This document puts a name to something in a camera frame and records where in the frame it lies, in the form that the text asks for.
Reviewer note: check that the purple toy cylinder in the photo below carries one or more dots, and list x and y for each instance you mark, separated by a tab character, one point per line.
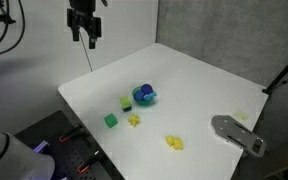
146	88

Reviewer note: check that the orange black clamp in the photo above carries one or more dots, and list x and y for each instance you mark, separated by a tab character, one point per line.
70	133
89	162

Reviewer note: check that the green cube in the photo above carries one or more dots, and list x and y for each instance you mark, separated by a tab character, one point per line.
111	120

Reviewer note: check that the black perforated base board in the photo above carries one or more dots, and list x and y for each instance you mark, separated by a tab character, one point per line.
64	150

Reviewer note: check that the blue toy block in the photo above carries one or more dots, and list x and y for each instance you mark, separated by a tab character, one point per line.
139	95

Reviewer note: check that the green bowl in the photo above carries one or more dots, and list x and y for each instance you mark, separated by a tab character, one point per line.
143	102

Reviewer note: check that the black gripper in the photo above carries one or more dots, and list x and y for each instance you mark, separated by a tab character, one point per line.
84	18

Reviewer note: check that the lime green block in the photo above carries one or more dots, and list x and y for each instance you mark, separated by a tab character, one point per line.
125	102

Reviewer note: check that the yellow star toy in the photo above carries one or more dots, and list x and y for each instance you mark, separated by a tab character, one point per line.
134	120

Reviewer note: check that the pale yellow tape patch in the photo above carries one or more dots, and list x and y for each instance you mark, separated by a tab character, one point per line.
241	116

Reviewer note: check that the grey metal mounting plate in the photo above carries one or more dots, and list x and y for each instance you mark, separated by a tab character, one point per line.
235	133

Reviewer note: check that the black tripod leg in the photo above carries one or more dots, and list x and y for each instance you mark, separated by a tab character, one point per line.
284	71

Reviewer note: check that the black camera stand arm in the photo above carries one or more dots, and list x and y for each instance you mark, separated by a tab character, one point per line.
0	19

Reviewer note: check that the yellow lumpy toy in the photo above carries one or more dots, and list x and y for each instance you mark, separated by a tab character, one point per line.
174	142

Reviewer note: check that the purple lit connector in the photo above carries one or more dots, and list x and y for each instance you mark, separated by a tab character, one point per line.
41	146

